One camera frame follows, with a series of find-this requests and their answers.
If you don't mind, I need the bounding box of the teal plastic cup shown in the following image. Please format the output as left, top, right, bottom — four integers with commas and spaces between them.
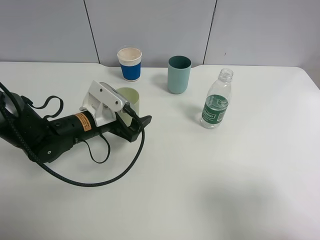
167, 55, 192, 94

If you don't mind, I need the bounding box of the light green plastic cup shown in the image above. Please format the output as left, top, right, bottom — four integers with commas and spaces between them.
117, 87, 140, 127

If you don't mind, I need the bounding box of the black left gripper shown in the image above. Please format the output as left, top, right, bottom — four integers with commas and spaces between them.
47, 111, 152, 145

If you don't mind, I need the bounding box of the black braided left cable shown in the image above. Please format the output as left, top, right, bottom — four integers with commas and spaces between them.
0, 81, 146, 188

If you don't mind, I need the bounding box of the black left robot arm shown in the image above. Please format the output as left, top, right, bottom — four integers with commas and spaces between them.
0, 92, 152, 163

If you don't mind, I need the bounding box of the blue white paper cup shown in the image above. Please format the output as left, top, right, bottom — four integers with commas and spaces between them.
117, 46, 142, 82

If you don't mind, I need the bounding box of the clear water bottle green label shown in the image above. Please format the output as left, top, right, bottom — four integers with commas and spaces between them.
200, 68, 234, 129

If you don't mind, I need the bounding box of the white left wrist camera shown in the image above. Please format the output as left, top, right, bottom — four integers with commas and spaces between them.
79, 80, 130, 127

